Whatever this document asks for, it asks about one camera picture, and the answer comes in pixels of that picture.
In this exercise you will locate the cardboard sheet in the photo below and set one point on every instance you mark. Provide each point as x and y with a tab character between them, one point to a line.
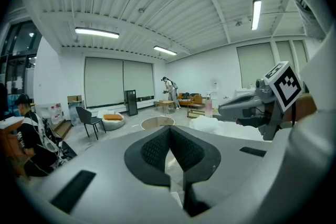
73	98

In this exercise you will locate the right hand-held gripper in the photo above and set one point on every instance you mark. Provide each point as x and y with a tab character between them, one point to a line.
284	86

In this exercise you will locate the dark blue chair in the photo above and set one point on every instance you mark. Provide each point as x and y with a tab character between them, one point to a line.
85	115

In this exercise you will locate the wooden shelf cart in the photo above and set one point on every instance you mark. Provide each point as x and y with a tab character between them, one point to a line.
195	106

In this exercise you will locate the orange cushion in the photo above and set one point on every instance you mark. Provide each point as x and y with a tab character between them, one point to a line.
113	117

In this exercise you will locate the brown wooden step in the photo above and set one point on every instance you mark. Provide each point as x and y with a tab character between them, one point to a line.
63	129

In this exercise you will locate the grey roller blind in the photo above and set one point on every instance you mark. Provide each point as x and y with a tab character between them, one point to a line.
254	65
284	53
103	82
138	78

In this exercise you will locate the white towel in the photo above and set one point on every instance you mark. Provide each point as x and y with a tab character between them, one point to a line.
210	126

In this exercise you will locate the brown wooden desk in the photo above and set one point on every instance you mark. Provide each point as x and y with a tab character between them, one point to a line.
9	136

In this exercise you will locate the long ceiling light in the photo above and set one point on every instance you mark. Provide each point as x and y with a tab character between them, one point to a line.
256	14
97	32
165	50

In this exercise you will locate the clear jugs with red labels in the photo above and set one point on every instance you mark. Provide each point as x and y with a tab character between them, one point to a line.
56	112

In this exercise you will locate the person's right forearm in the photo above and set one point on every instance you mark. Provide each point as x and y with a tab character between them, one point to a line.
304	107

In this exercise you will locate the wooden coffee table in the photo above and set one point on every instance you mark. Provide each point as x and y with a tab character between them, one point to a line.
164	103

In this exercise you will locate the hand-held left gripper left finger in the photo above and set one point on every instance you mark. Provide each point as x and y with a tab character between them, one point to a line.
110	165

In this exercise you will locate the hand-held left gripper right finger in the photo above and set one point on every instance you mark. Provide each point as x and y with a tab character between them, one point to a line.
236	173

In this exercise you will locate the round beige basket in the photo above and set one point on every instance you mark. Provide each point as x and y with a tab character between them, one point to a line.
157	123

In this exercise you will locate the round grey beanbag bed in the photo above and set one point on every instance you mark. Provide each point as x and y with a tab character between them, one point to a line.
113	124

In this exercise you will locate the blue-grey canvas painting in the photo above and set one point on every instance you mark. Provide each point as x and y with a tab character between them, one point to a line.
74	112

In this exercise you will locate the orange sofa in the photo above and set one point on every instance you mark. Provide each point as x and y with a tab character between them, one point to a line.
183	101

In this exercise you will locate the black tower appliance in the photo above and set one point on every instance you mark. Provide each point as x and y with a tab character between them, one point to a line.
130	102

